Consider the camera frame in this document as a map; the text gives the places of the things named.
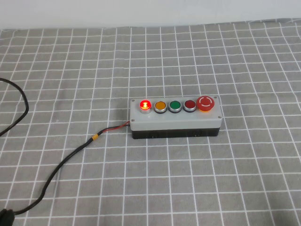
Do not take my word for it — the red illuminated push button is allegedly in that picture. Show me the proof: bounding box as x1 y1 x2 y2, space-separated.
139 99 152 114

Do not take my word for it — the grey black push-button control box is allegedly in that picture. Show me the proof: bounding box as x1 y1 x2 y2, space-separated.
129 95 223 140

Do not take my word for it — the yellow flat push button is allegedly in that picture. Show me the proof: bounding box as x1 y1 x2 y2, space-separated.
154 100 168 115

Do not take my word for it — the green flat push button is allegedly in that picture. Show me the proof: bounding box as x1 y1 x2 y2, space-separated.
168 100 182 114

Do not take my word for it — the dark red flat push button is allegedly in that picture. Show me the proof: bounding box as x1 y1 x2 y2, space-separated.
183 99 197 113

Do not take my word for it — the red mushroom emergency stop button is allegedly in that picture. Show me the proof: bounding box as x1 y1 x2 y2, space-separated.
196 95 216 114

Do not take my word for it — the grey white checked tablecloth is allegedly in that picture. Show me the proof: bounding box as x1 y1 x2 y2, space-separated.
0 18 301 226

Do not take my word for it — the black power adapter block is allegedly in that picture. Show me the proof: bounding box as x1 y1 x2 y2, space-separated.
0 208 16 226

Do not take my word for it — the black cable with red wire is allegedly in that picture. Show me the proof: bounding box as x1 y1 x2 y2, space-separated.
13 120 131 215

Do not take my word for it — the plain black power cord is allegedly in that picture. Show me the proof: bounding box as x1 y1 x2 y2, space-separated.
0 78 30 137

